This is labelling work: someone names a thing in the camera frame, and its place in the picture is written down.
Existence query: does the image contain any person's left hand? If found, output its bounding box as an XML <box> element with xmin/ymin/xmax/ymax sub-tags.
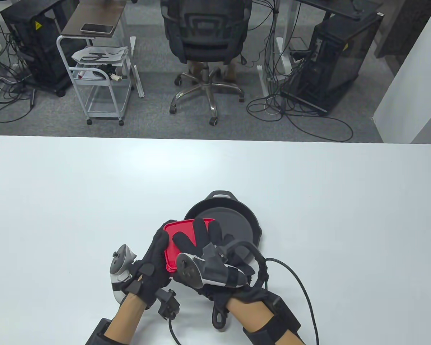
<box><xmin>124</xmin><ymin>220</ymin><xmax>180</xmax><ymax>309</ymax></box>

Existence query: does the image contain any person's right hand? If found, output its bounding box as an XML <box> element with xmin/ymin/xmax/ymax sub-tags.
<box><xmin>172</xmin><ymin>217</ymin><xmax>274</xmax><ymax>314</ymax></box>

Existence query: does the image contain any red plastic container lid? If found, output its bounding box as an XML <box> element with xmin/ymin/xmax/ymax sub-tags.
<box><xmin>163</xmin><ymin>217</ymin><xmax>218</xmax><ymax>273</ymax></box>

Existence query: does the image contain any black cast iron frying pan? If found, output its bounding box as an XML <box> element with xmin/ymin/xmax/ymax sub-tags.
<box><xmin>182</xmin><ymin>190</ymin><xmax>263</xmax><ymax>329</ymax></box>

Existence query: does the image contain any person's right forearm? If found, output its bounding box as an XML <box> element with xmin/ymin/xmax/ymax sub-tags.
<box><xmin>224</xmin><ymin>298</ymin><xmax>284</xmax><ymax>335</ymax></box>

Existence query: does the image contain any person's left forearm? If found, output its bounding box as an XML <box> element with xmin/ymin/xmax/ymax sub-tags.
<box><xmin>104</xmin><ymin>293</ymin><xmax>146</xmax><ymax>340</ymax></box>

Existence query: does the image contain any grey white hand controller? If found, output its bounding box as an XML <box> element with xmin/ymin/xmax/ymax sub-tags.
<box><xmin>109</xmin><ymin>244</ymin><xmax>137</xmax><ymax>303</ymax></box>
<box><xmin>175</xmin><ymin>243</ymin><xmax>255</xmax><ymax>289</ymax></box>

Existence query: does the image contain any white desk leg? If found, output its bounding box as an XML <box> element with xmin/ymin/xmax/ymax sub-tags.
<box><xmin>258</xmin><ymin>36</ymin><xmax>291</xmax><ymax>97</ymax></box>
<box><xmin>129</xmin><ymin>36</ymin><xmax>145</xmax><ymax>98</ymax></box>

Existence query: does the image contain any white metal rolling cart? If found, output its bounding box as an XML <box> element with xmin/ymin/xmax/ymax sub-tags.
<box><xmin>56</xmin><ymin>34</ymin><xmax>137</xmax><ymax>126</ymax></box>

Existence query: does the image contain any white item on cart tray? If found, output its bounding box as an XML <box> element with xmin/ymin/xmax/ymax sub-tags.
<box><xmin>77</xmin><ymin>69</ymin><xmax>109</xmax><ymax>80</ymax></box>

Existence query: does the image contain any black office chair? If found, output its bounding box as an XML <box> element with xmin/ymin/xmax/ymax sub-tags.
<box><xmin>161</xmin><ymin>0</ymin><xmax>252</xmax><ymax>126</ymax></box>

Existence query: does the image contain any white printed paper bag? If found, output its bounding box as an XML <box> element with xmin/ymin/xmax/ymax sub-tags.
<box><xmin>71</xmin><ymin>46</ymin><xmax>130</xmax><ymax>67</ymax></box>

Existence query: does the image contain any black computer tower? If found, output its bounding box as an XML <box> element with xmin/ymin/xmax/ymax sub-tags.
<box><xmin>0</xmin><ymin>0</ymin><xmax>80</xmax><ymax>97</ymax></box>
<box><xmin>281</xmin><ymin>13</ymin><xmax>384</xmax><ymax>116</ymax></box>

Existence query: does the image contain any black smartphone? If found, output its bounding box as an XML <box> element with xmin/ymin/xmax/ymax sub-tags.
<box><xmin>80</xmin><ymin>23</ymin><xmax>115</xmax><ymax>35</ymax></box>

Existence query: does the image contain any brown wooden side table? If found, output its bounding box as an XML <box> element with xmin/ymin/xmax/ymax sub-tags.
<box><xmin>60</xmin><ymin>0</ymin><xmax>128</xmax><ymax>38</ymax></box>

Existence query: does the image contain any black desk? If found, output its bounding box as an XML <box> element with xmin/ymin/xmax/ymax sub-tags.
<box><xmin>295</xmin><ymin>0</ymin><xmax>381</xmax><ymax>20</ymax></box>

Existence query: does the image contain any dark grey cabinet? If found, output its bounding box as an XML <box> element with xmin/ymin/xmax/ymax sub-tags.
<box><xmin>375</xmin><ymin>0</ymin><xmax>431</xmax><ymax>76</ymax></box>

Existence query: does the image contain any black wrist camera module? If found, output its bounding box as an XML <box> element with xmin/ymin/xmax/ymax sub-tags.
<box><xmin>154</xmin><ymin>287</ymin><xmax>181</xmax><ymax>321</ymax></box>

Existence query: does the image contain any black camera cable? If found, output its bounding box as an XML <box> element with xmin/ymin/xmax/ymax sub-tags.
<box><xmin>233</xmin><ymin>241</ymin><xmax>320</xmax><ymax>345</ymax></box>
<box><xmin>169</xmin><ymin>318</ymin><xmax>187</xmax><ymax>345</ymax></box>

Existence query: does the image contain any black forearm strap pack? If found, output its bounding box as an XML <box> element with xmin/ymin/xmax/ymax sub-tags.
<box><xmin>242</xmin><ymin>295</ymin><xmax>306</xmax><ymax>345</ymax></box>
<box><xmin>84</xmin><ymin>318</ymin><xmax>130</xmax><ymax>345</ymax></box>

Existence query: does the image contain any tangle of black floor cables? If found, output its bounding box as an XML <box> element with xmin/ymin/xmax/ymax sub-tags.
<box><xmin>0</xmin><ymin>22</ymin><xmax>36</xmax><ymax>123</ymax></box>
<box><xmin>247</xmin><ymin>54</ymin><xmax>353</xmax><ymax>142</ymax></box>

